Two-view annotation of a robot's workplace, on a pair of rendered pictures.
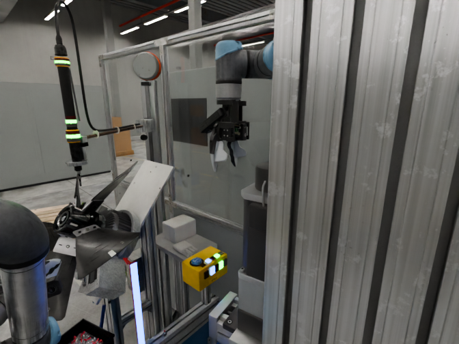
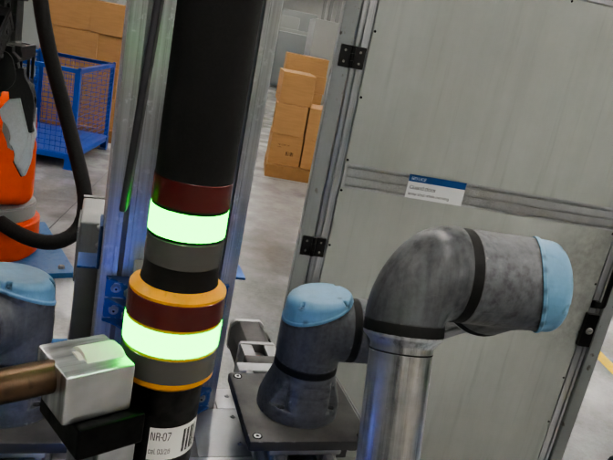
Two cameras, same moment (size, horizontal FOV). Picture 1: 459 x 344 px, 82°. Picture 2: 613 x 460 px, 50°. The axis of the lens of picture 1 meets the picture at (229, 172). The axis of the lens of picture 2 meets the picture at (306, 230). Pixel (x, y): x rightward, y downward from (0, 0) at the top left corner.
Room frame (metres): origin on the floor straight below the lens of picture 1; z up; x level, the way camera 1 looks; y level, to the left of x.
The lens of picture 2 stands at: (1.13, 0.77, 1.69)
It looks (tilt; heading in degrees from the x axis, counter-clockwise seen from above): 16 degrees down; 219
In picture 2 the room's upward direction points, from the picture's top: 11 degrees clockwise
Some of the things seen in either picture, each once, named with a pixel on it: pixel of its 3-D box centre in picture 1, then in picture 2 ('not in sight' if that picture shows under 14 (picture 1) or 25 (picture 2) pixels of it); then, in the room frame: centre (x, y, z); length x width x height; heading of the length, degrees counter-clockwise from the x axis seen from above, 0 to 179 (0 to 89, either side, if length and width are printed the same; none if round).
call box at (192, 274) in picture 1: (205, 268); not in sight; (0.94, 0.10, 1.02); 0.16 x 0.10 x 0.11; 139
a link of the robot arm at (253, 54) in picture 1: (265, 63); not in sight; (0.79, -0.10, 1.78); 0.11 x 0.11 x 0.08; 8
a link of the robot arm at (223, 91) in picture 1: (229, 92); not in sight; (0.80, 0.00, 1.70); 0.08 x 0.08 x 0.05
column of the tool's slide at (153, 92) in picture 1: (158, 219); not in sight; (1.67, 0.48, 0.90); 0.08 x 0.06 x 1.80; 84
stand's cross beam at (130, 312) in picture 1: (134, 312); not in sight; (1.21, 0.52, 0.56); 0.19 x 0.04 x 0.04; 139
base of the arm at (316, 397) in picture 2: not in sight; (301, 381); (0.26, 0.13, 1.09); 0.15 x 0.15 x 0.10
